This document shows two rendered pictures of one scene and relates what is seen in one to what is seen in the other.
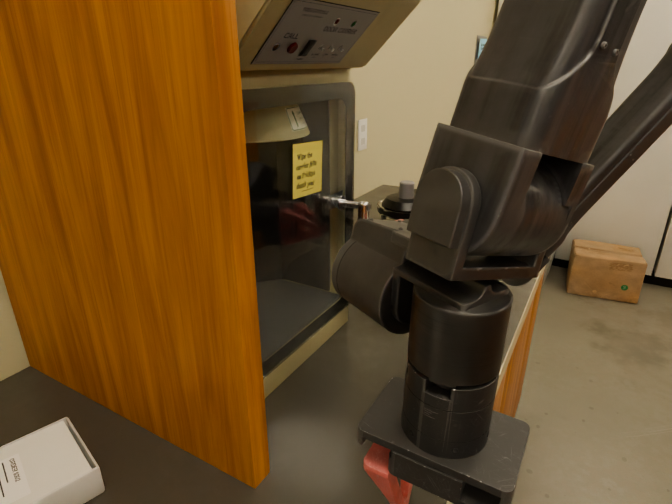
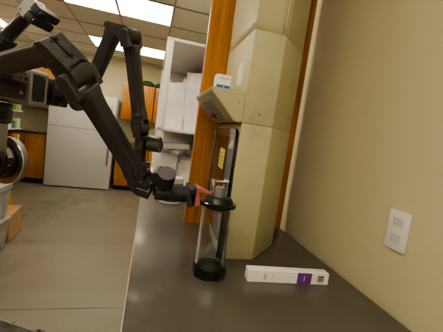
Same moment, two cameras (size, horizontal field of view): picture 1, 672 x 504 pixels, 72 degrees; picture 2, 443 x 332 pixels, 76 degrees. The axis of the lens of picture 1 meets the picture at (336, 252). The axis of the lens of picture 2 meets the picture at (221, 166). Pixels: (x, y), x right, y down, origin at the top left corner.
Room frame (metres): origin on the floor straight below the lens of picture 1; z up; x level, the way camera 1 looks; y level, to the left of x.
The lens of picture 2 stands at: (1.43, -0.72, 1.36)
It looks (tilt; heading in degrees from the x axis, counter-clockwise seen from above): 6 degrees down; 135
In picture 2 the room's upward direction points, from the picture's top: 8 degrees clockwise
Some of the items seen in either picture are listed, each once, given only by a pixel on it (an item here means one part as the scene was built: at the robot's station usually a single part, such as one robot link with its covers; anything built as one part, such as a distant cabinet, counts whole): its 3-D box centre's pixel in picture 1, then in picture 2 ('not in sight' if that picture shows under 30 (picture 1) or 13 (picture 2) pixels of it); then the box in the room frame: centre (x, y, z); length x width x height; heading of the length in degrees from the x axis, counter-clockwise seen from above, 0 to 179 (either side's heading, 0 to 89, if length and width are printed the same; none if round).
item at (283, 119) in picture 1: (303, 226); (219, 179); (0.66, 0.05, 1.19); 0.30 x 0.01 x 0.40; 150
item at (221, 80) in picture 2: not in sight; (221, 84); (0.67, -0.02, 1.54); 0.05 x 0.05 x 0.06; 60
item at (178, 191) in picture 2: not in sight; (181, 193); (0.67, -0.14, 1.15); 0.10 x 0.07 x 0.07; 150
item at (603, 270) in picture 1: (603, 269); not in sight; (2.77, -1.77, 0.14); 0.41 x 0.33 x 0.29; 66
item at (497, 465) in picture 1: (446, 403); (139, 157); (0.24, -0.07, 1.21); 0.10 x 0.07 x 0.07; 60
